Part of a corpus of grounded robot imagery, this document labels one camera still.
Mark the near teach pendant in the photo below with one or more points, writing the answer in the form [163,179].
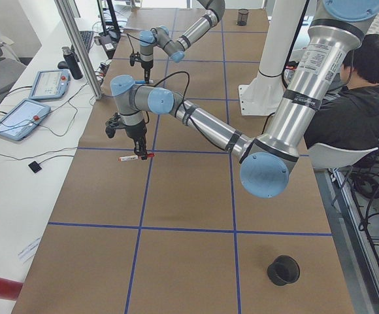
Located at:
[19,122]

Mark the white pedestal column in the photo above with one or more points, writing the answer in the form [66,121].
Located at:
[262,96]

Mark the white paper label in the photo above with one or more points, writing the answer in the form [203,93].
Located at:
[29,251]

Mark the black solid cup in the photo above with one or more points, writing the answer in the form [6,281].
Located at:
[283,270]

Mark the person in black hoodie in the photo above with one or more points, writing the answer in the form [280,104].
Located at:
[350,120]

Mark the small black sensor box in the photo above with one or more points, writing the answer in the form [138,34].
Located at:
[35,166]

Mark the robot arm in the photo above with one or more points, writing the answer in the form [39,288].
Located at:
[266,160]
[176,48]

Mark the aluminium frame post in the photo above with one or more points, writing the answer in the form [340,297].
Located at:
[71,27]

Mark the far teach pendant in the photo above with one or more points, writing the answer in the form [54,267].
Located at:
[50,85]

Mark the teach pendant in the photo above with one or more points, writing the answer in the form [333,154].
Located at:
[19,122]
[50,85]

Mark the red white marker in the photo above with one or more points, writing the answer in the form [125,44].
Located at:
[135,157]

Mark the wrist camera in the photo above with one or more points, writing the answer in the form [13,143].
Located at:
[113,124]
[134,58]

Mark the black keyboard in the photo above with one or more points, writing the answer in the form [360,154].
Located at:
[87,39]

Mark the black water bottle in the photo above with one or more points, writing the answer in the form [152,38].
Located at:
[72,63]

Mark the black mesh cup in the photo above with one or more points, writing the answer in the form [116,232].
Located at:
[242,17]

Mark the white chair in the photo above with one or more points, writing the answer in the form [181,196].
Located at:
[326,157]

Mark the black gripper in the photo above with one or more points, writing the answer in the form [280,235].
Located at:
[135,131]
[146,65]

